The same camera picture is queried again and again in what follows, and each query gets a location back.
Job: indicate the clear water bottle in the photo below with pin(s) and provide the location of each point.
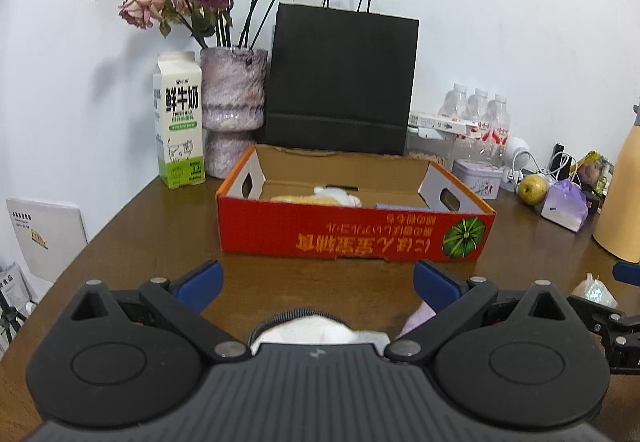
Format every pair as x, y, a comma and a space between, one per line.
479, 106
500, 122
454, 102

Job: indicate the colourful packet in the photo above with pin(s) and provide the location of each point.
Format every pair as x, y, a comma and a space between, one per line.
592, 169

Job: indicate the white printed packet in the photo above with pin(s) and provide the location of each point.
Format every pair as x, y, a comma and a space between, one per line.
12, 282

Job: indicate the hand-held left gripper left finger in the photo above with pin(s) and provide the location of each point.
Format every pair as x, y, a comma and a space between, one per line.
205, 279

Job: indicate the white plush toy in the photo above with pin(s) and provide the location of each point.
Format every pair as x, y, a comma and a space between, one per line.
337, 196

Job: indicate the black paper bag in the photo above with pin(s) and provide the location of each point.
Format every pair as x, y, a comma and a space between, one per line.
340, 82

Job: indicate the flat white red box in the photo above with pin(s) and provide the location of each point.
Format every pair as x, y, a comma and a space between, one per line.
440, 122

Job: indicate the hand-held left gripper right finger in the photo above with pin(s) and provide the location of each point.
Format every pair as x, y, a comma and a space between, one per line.
432, 279

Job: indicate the red cardboard box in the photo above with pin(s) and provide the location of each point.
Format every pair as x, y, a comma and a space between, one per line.
325, 232

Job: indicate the small white fan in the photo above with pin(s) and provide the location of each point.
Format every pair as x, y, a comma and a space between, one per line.
517, 149

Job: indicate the purple plastic bag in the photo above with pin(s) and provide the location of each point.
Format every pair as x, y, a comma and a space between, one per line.
565, 207

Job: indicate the white green milk carton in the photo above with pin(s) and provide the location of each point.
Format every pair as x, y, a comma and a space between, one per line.
180, 122

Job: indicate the clear container of seeds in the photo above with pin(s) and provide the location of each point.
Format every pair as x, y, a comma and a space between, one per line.
425, 147

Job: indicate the yellow plush toy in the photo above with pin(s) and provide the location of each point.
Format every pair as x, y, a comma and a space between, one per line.
292, 198

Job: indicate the white floral tin box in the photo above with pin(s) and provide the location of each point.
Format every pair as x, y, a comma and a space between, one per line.
477, 179

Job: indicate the mottled pink vase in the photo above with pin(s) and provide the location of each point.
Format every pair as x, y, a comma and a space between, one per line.
232, 92

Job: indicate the pink fluffy item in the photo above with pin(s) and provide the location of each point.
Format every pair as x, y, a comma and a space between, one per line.
417, 319

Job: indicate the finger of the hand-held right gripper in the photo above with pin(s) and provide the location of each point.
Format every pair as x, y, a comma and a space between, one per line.
629, 273
620, 337

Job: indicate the white fluffy pouch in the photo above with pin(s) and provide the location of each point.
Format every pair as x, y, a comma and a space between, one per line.
300, 329

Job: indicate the yellow-green apple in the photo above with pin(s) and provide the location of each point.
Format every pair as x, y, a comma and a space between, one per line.
531, 189

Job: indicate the black tripod stand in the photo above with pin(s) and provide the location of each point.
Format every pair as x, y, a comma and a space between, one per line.
10, 322

